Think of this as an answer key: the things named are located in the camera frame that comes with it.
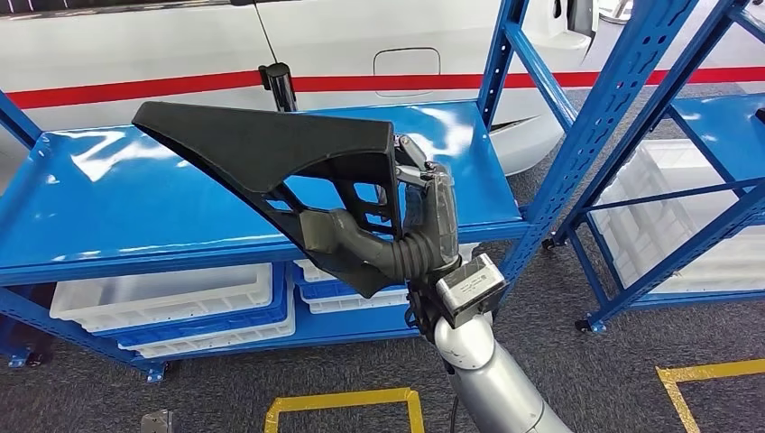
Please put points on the black barrier post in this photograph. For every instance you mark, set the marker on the black barrier post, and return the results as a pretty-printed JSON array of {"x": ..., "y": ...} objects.
[{"x": 280, "y": 86}]

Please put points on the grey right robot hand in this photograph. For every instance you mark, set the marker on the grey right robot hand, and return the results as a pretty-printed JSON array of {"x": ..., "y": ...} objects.
[{"x": 436, "y": 209}]

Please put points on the white car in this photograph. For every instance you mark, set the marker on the white car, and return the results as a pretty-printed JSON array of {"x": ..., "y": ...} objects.
[{"x": 149, "y": 48}]

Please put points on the large white plastic crate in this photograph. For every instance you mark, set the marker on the large white plastic crate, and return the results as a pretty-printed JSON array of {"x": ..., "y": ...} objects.
[{"x": 669, "y": 227}]

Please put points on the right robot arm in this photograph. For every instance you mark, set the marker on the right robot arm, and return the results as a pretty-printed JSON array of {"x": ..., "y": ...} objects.
[{"x": 496, "y": 388}]

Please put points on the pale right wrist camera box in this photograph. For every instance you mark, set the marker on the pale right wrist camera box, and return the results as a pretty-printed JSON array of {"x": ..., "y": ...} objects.
[{"x": 472, "y": 287}]

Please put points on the blue metal shelf rack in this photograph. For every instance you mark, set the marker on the blue metal shelf rack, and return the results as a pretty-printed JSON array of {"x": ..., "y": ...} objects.
[
  {"x": 726, "y": 131},
  {"x": 149, "y": 197}
]

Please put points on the black plastic car part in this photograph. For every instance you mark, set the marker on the black plastic car part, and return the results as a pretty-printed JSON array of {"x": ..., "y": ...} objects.
[{"x": 251, "y": 143}]

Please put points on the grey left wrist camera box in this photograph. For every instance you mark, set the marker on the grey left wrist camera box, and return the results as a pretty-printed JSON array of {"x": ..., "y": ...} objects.
[{"x": 156, "y": 421}]

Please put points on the yellow floor tape square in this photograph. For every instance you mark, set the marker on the yellow floor tape square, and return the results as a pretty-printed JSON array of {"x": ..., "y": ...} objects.
[
  {"x": 341, "y": 397},
  {"x": 717, "y": 370}
]

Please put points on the red barrier belt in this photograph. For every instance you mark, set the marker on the red barrier belt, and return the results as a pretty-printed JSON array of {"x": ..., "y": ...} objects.
[
  {"x": 119, "y": 89},
  {"x": 358, "y": 82}
]

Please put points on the white stand base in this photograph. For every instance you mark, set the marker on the white stand base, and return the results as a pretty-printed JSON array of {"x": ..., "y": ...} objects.
[{"x": 615, "y": 9}]

